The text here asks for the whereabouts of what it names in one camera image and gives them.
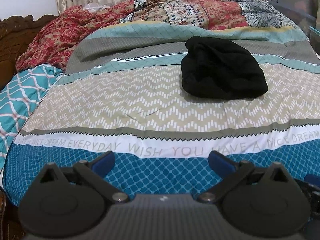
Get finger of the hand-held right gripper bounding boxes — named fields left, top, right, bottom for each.
left=296, top=173, right=320, bottom=210

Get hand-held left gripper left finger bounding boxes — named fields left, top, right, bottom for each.
left=38, top=150, right=130, bottom=203

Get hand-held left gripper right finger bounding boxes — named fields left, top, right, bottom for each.
left=199, top=150, right=288, bottom=203

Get black pants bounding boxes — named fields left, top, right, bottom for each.
left=180, top=36, right=269, bottom=100

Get striped patterned bedspread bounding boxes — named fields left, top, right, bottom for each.
left=2, top=21, right=320, bottom=203

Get teal lattice pillow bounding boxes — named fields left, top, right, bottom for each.
left=0, top=64, right=64, bottom=157

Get teal rimmed storage box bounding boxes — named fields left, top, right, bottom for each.
left=309, top=25, right=320, bottom=55

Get white cloth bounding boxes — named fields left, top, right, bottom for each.
left=82, top=2, right=112, bottom=12

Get red floral quilt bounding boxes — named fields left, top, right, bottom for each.
left=15, top=0, right=298, bottom=72

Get carved wooden bed frame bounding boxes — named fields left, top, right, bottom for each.
left=0, top=15, right=59, bottom=240

